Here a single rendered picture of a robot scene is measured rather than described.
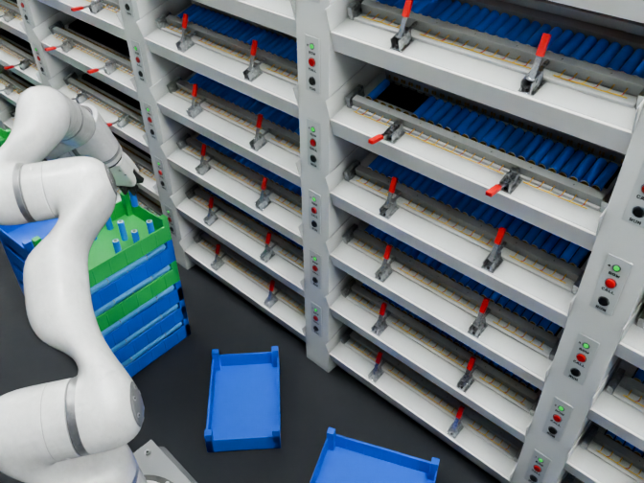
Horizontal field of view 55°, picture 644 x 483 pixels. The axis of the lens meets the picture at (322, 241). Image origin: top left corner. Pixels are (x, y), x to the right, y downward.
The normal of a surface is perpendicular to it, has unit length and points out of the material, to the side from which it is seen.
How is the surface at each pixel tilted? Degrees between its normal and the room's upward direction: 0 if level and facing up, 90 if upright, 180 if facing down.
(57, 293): 34
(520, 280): 17
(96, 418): 46
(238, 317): 0
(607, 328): 90
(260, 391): 0
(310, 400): 0
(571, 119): 106
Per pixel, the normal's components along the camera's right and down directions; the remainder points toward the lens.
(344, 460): 0.00, -0.77
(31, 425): 0.06, -0.25
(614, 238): -0.68, 0.47
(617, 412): -0.20, -0.61
